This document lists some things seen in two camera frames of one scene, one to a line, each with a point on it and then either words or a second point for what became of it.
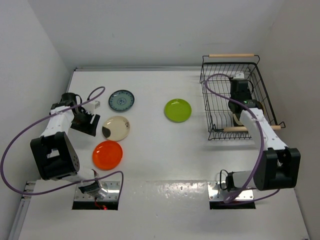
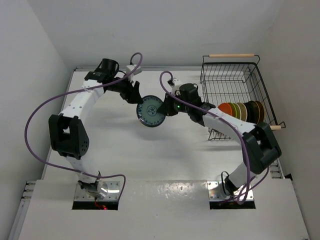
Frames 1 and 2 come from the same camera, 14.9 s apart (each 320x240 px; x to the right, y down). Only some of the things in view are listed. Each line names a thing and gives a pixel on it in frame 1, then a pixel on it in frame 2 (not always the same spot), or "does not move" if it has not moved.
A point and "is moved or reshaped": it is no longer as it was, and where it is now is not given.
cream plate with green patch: x=115 y=128 is moved or reshaped
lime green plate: x=177 y=110 is moved or reshaped
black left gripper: x=88 y=128 → x=134 y=96
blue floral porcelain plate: x=121 y=100 → x=147 y=111
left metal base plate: x=112 y=188 does not move
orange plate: x=107 y=155 → x=226 y=108
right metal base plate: x=216 y=193 does not move
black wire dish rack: x=216 y=71 does not move
